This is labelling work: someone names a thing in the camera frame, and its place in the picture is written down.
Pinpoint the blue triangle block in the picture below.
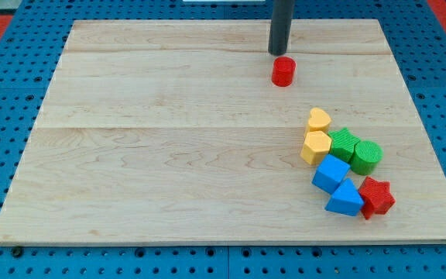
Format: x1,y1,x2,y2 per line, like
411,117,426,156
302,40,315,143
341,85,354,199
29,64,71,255
324,178,365,216

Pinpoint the red star block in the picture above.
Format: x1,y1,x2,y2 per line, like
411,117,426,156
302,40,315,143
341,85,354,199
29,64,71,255
358,176,396,220

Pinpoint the green star block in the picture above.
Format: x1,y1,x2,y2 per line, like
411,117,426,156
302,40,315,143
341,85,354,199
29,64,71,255
328,128,361,163

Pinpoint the green cylinder block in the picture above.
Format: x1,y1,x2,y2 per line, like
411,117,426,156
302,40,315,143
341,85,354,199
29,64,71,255
350,140,383,175

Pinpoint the red cylinder block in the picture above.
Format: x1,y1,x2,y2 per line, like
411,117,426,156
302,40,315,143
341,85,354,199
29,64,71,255
271,57,297,87

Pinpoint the yellow heart block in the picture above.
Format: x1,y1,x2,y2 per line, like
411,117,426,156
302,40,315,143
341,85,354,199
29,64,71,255
304,107,331,135

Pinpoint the yellow hexagon block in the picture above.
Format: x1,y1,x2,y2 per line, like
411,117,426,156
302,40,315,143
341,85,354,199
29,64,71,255
300,131,332,165

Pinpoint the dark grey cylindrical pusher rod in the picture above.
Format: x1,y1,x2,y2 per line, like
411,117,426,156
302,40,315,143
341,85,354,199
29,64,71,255
268,0,295,57

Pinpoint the light wooden board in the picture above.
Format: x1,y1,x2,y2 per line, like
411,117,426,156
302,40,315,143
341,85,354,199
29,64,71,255
0,19,446,246

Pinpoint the blue cube block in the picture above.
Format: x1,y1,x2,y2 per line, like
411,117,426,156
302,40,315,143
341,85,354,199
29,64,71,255
312,154,350,194

